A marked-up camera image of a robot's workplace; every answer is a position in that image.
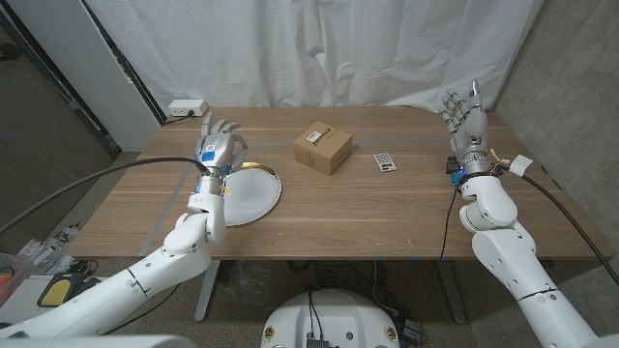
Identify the grey power adapter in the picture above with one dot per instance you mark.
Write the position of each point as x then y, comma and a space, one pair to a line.
413, 331

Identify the grey table leg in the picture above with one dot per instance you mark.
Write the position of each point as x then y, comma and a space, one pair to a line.
452, 295
207, 290

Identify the yellow black foot pedal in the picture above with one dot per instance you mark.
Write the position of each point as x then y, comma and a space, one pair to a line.
55, 292

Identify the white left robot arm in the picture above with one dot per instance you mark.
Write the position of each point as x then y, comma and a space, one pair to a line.
193, 237

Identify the white power strip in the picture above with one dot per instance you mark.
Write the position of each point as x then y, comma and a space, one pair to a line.
187, 107

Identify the white curtain backdrop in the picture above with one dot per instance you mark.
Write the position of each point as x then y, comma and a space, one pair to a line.
314, 48

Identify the brown cardboard packing box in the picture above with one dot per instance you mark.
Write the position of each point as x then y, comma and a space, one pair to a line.
323, 147

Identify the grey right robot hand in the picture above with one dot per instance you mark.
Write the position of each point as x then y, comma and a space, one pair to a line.
471, 130

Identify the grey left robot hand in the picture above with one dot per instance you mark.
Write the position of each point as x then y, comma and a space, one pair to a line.
215, 147

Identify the clear bags of parts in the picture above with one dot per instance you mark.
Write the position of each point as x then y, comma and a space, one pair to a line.
46, 251

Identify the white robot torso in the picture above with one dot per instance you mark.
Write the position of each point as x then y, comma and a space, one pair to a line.
333, 319

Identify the white mini calculator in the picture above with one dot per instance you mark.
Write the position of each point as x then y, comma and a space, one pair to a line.
385, 163

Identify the white gold-rimmed paper plate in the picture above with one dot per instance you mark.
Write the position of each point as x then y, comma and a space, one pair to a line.
256, 193

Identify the black stand pole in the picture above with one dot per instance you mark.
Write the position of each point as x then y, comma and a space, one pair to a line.
126, 63

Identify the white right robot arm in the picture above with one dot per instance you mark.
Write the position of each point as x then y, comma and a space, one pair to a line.
503, 251

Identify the clear bin with orange item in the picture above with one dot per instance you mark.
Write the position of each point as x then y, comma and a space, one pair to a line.
12, 280

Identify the white board panel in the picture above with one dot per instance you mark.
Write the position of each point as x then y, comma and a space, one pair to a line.
82, 72

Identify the white floor box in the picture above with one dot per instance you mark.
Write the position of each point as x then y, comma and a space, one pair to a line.
21, 304

